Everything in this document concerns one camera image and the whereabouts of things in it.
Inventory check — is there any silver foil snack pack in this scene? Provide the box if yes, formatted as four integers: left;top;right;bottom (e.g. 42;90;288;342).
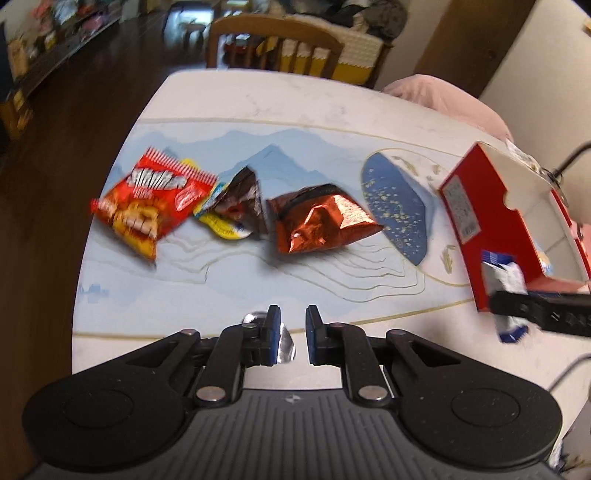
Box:
241;310;298;365

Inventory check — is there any blue white snack packet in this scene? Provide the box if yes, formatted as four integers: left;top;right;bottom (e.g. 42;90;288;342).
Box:
481;251;529;344

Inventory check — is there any copper red foil packet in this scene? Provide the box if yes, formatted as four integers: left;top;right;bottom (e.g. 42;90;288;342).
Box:
266;183;384;255

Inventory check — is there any red crispy snack bag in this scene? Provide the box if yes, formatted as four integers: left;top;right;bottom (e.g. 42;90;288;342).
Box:
90;147;217;262

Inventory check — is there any light blue cookie packet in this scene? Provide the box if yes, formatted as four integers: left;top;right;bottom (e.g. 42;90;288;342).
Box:
535;245;553;276

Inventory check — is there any yellow jelly sachet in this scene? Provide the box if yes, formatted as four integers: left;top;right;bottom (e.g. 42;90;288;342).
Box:
192;179;256;240

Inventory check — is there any red cardboard box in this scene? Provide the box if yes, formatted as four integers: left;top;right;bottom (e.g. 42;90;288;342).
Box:
439;142;590;311

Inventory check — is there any dark brown snack packet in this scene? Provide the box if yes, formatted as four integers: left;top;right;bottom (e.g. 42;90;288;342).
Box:
211;166;269;236

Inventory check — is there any white paper packet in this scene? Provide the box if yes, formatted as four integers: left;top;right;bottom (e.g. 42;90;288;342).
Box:
505;139;543;175

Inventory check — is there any pink covered chair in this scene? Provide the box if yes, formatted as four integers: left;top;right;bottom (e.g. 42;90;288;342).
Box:
382;74;514;142

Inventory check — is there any sofa with cream cover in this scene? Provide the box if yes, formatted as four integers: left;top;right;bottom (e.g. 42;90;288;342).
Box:
259;1;409;88

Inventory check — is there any wooden door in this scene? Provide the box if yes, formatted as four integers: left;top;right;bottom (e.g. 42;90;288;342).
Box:
414;0;535;97

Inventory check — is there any wooden dining chair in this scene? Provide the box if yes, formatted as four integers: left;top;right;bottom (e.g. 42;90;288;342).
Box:
205;14;344;79

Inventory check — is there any dark tv cabinet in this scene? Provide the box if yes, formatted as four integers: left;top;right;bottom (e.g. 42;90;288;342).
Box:
1;1;125;140

